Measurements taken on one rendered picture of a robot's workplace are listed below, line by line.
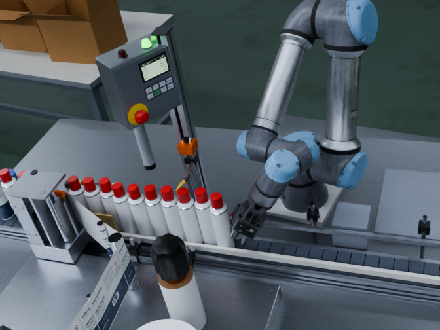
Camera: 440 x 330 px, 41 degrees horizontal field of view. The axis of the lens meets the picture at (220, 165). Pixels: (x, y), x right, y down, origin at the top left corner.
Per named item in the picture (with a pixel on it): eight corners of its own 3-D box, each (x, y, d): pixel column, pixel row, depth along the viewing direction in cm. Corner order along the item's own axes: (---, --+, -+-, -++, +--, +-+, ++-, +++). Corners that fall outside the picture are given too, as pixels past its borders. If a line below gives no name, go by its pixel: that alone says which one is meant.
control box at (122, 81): (113, 118, 160) (93, 57, 149) (164, 93, 167) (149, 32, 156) (130, 133, 153) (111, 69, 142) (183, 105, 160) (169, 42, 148)
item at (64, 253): (35, 257, 181) (4, 195, 165) (57, 228, 190) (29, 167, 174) (74, 264, 176) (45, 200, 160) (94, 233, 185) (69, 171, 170)
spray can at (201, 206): (200, 242, 175) (187, 191, 162) (213, 233, 177) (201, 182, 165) (211, 251, 171) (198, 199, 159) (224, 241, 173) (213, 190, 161)
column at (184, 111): (197, 223, 189) (149, 34, 148) (201, 214, 192) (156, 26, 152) (210, 225, 187) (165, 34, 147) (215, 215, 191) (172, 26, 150)
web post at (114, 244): (122, 289, 165) (103, 242, 154) (128, 276, 169) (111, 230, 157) (136, 291, 164) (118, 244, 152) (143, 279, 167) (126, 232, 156)
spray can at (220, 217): (217, 255, 170) (205, 202, 157) (219, 241, 174) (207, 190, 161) (234, 254, 169) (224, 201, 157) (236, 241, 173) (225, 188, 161)
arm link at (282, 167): (308, 162, 143) (289, 176, 138) (290, 188, 151) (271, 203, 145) (285, 141, 145) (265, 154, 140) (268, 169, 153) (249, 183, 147)
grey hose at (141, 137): (142, 169, 175) (124, 111, 163) (147, 162, 178) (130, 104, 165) (153, 171, 174) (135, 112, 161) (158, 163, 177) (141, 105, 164)
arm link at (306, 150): (285, 130, 158) (262, 146, 151) (322, 139, 152) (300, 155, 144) (287, 156, 162) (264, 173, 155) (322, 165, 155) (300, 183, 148)
